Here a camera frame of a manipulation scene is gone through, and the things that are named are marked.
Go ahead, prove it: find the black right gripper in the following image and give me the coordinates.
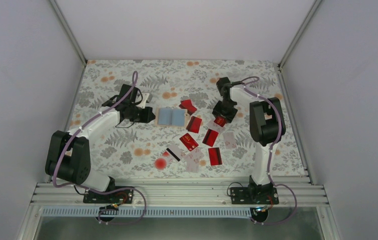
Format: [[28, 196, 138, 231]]
[[212, 99, 238, 123]]

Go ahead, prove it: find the red VIP card small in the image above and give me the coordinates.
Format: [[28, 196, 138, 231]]
[[213, 116, 227, 128]]

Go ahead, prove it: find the beige leather card holder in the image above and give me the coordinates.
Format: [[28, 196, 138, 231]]
[[155, 107, 190, 128]]

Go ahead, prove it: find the red stripe card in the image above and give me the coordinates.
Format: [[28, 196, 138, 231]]
[[179, 99, 197, 116], [186, 116, 202, 134], [208, 147, 222, 166]]

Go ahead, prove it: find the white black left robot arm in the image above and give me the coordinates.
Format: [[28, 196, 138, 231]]
[[45, 84, 156, 203]]

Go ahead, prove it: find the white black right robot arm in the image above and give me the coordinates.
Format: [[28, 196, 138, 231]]
[[212, 76, 286, 204]]

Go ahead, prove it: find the red VIP card upper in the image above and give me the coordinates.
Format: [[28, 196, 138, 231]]
[[202, 129, 219, 147]]

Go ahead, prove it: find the white floral card right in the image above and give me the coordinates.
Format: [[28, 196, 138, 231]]
[[223, 132, 237, 149]]

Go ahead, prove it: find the white floral card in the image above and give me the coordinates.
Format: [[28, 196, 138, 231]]
[[183, 148, 204, 173], [223, 132, 237, 149]]

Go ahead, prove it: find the red VIP card centre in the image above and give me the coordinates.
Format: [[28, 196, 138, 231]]
[[179, 133, 199, 151]]

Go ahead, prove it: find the white card black stripe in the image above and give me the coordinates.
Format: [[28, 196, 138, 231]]
[[166, 144, 185, 162]]

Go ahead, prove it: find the white card red circle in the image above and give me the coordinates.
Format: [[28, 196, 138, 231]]
[[154, 151, 171, 170]]

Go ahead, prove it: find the white floral card lower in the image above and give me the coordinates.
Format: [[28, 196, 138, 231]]
[[183, 148, 204, 173]]

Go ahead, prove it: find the floral patterned table mat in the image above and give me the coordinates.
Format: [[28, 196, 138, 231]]
[[55, 59, 305, 180]]

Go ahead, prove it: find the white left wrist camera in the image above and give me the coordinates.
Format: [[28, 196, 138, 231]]
[[138, 93, 152, 108]]

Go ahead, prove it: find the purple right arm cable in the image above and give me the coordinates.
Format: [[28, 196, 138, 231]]
[[241, 76, 298, 227]]

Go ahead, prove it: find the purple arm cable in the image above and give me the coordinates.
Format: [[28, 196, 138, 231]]
[[52, 70, 147, 226], [241, 76, 298, 227]]

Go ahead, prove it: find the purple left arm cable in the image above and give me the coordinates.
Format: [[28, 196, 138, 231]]
[[52, 70, 147, 226]]

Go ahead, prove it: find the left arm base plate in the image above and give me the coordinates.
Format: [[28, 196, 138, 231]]
[[83, 189, 134, 205]]

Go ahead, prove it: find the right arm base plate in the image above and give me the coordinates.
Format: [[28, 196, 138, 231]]
[[229, 187, 279, 205]]

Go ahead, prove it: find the aluminium rail frame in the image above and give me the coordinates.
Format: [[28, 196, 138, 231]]
[[31, 178, 329, 207]]

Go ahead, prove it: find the grey slotted cable duct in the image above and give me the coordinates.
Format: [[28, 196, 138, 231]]
[[42, 206, 251, 219]]

